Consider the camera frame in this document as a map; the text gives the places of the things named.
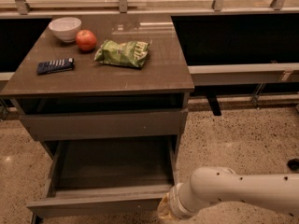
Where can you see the white ceramic bowl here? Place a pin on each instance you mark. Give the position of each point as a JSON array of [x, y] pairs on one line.
[[66, 28]]

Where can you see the green chip bag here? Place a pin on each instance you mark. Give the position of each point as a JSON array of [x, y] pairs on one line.
[[131, 54]]

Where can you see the black wheel on floor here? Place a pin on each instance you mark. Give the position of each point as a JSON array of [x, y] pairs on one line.
[[293, 164]]

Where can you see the grey horizontal bench rail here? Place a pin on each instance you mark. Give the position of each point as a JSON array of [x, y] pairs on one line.
[[236, 74]]

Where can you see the grey drawer cabinet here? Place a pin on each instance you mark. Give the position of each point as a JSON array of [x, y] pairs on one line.
[[163, 83]]

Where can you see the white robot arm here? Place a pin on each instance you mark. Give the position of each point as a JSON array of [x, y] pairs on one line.
[[208, 186]]

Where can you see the grey drawer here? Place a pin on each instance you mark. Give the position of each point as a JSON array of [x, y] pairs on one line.
[[99, 125], [89, 177]]

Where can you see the yellowish robot gripper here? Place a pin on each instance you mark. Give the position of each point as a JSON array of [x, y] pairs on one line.
[[175, 202]]

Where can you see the dark blue snack bar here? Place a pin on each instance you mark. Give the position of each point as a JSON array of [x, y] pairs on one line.
[[55, 66]]

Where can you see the black cabinet caster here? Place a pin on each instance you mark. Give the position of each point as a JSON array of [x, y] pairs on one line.
[[36, 219]]

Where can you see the red apple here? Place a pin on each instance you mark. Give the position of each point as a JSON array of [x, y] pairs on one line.
[[86, 40]]

